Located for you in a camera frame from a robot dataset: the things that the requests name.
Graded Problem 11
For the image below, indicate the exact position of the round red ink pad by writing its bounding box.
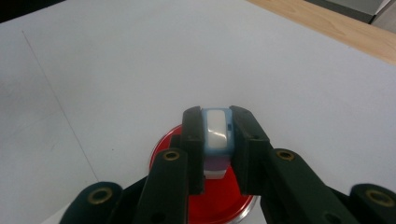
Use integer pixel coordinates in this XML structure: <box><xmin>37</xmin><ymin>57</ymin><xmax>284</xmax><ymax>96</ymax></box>
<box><xmin>148</xmin><ymin>123</ymin><xmax>260</xmax><ymax>224</ymax></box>

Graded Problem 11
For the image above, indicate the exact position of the small blue white stamp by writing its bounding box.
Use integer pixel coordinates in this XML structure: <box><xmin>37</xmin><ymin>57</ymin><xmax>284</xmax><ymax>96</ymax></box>
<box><xmin>200</xmin><ymin>106</ymin><xmax>234</xmax><ymax>181</ymax></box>

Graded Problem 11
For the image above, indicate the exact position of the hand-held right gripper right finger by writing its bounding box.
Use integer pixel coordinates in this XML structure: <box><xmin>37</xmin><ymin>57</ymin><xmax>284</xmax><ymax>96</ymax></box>
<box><xmin>229</xmin><ymin>105</ymin><xmax>272</xmax><ymax>196</ymax></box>

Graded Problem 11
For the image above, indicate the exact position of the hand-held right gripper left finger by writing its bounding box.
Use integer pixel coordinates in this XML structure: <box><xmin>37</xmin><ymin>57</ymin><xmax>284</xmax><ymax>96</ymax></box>
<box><xmin>179</xmin><ymin>105</ymin><xmax>207</xmax><ymax>197</ymax></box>

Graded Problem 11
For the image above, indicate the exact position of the wooden table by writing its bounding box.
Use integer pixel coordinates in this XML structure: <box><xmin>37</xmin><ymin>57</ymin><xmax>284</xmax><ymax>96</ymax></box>
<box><xmin>247</xmin><ymin>0</ymin><xmax>396</xmax><ymax>66</ymax></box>

